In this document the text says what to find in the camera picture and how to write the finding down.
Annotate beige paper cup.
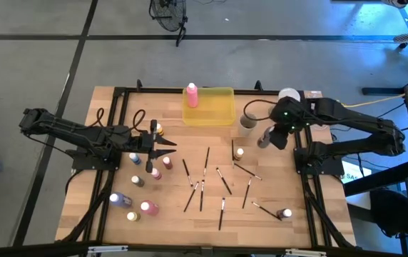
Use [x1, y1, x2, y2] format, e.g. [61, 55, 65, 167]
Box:
[238, 112, 258, 137]

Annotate white dome metal lamp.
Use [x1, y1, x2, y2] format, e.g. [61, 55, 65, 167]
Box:
[277, 87, 302, 103]

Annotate black office chair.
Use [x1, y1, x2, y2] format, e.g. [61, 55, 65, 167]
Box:
[369, 187, 408, 238]

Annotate translucent yellow plastic tray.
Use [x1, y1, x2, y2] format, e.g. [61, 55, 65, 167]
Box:
[181, 86, 237, 127]

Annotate black floor fan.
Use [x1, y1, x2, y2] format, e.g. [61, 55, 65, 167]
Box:
[148, 0, 189, 47]

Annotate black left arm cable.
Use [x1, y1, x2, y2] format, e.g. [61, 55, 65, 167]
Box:
[95, 106, 147, 133]

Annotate large red paint bottle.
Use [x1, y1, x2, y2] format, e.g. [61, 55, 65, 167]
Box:
[139, 199, 160, 217]

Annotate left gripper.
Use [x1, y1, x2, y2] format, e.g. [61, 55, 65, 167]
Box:
[131, 120, 178, 173]

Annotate black aluminium table frame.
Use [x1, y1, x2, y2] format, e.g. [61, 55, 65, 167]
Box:
[0, 79, 408, 257]

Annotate white green floor label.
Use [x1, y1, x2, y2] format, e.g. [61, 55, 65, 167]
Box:
[341, 162, 372, 185]

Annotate small blue paint bottle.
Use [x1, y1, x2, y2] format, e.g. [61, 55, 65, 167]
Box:
[128, 152, 143, 166]

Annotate yellow extension cord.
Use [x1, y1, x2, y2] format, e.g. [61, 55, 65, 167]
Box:
[339, 93, 407, 109]

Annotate silver aluminium bracket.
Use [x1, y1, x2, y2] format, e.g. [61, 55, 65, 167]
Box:
[88, 245, 128, 254]
[285, 248, 328, 257]

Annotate large pink paint bottle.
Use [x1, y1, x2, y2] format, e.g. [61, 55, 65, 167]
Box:
[185, 82, 199, 109]

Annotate large blue paint bottle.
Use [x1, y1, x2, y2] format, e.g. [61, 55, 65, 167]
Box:
[108, 191, 133, 209]

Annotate large grey paint bottle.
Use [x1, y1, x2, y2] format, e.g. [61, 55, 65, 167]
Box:
[256, 126, 275, 149]

